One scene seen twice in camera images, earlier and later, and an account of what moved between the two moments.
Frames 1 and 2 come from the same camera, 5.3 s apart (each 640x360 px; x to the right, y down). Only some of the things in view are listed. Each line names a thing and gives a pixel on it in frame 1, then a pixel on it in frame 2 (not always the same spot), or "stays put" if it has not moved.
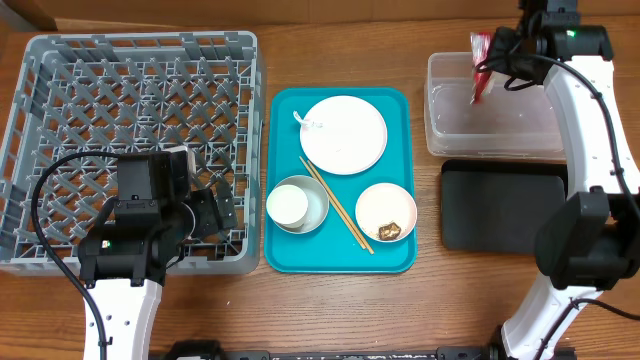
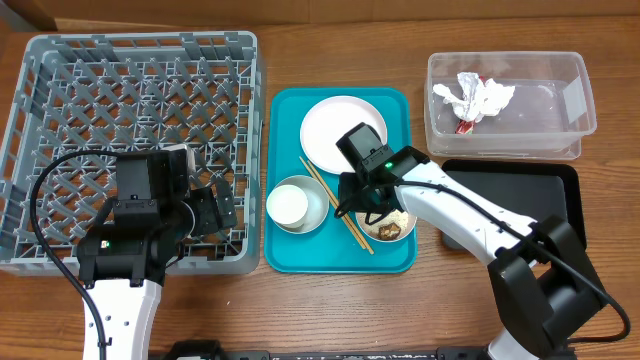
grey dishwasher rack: x=130 y=93 stays put
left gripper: x=220 y=209 stays put
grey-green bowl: x=317 y=198 stays put
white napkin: x=306 y=123 -> x=478 y=98
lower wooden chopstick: x=334 y=204 stays put
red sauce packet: x=481 y=79 -> x=464 y=126
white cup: x=287 y=205 stays put
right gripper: x=499 y=38 -> x=347 y=203
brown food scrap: x=389 y=231 stays put
